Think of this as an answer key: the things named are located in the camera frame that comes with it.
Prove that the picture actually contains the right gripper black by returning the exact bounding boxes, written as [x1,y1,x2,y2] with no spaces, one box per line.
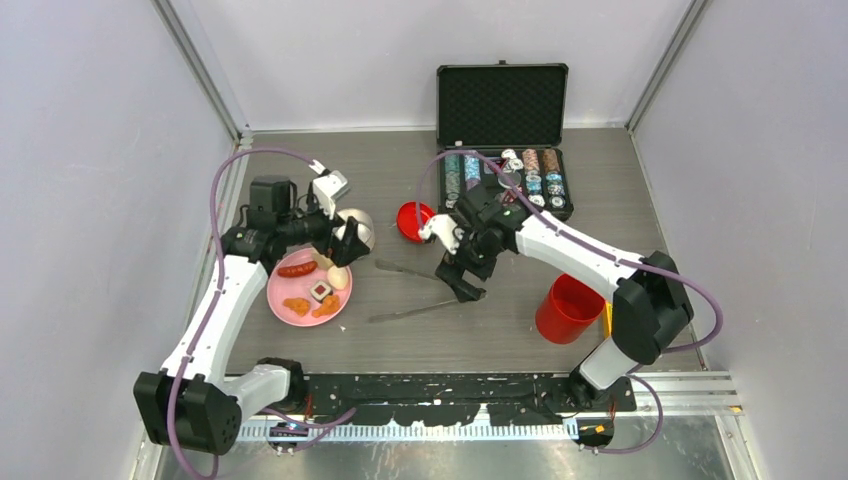
[436,221,505,302]

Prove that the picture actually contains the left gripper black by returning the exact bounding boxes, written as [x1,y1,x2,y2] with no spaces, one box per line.
[278,191,369,266]

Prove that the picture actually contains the metal serving tongs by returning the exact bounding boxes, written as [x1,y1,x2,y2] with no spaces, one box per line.
[367,258,464,324]

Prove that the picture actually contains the white egg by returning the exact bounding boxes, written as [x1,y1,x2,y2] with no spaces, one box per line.
[326,266,350,290]

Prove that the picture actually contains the sushi roll piece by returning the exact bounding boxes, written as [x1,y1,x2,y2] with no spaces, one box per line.
[309,280,334,304]

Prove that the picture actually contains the red plastic cup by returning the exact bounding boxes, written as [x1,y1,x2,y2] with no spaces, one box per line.
[535,274,606,345]

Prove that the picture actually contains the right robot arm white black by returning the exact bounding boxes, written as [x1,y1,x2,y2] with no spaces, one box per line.
[419,187,694,411]

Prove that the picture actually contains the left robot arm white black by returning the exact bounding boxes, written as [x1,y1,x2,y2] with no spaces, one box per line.
[133,170,374,455]

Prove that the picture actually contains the round steel lunch box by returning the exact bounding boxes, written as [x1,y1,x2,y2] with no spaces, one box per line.
[335,208,376,249]

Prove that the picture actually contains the fried chicken drumstick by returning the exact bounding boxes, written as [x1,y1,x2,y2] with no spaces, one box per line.
[311,294,341,318]

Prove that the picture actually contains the red lid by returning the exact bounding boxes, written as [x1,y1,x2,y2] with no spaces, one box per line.
[396,201,435,244]

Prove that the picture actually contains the pink plate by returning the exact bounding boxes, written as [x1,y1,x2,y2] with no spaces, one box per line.
[267,248,353,327]

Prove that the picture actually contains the red sausage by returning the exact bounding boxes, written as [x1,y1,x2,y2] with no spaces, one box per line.
[276,261,318,278]

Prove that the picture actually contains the fried chicken nugget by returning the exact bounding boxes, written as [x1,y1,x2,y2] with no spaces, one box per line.
[283,297,312,317]

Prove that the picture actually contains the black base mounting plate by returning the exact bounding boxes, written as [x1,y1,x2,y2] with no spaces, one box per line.
[270,373,636,427]

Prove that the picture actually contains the yellow red toy block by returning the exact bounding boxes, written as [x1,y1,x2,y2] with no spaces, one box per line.
[601,302,612,338]

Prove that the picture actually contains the black poker chip case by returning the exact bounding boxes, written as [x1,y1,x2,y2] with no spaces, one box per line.
[436,61,574,221]

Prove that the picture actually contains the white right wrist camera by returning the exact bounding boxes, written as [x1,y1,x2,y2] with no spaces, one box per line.
[418,214,465,255]

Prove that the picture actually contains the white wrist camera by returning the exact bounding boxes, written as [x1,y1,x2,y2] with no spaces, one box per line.
[311,170,350,218]
[418,214,465,255]

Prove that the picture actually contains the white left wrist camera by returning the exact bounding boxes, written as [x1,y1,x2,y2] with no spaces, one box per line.
[311,170,350,218]

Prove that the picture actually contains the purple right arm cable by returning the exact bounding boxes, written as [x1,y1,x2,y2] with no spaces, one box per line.
[415,149,725,456]

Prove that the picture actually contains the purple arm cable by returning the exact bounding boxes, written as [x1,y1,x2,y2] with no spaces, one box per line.
[164,146,357,480]
[415,149,725,456]

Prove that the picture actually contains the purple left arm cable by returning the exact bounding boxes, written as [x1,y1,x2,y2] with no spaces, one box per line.
[164,146,357,480]

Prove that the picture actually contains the toothed aluminium rail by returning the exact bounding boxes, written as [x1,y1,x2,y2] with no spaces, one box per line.
[236,418,579,442]

